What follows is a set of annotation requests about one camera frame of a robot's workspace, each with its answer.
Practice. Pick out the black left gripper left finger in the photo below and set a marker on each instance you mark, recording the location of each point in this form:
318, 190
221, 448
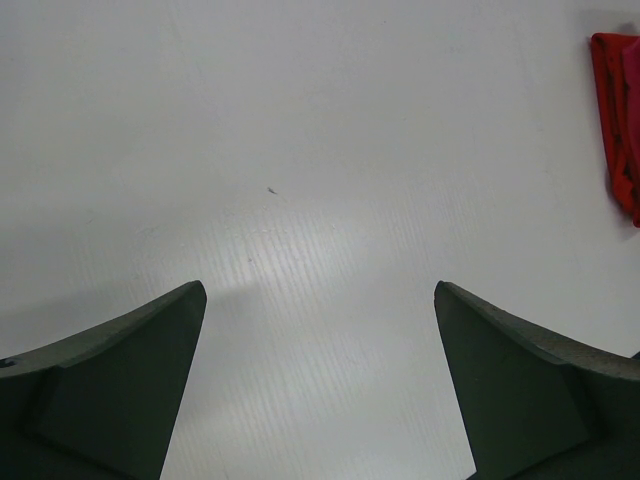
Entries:
102, 404

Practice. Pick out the red t shirt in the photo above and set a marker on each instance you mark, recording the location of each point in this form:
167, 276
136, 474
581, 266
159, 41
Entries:
606, 54

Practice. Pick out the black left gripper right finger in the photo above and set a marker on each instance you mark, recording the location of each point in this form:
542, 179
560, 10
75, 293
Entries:
536, 404

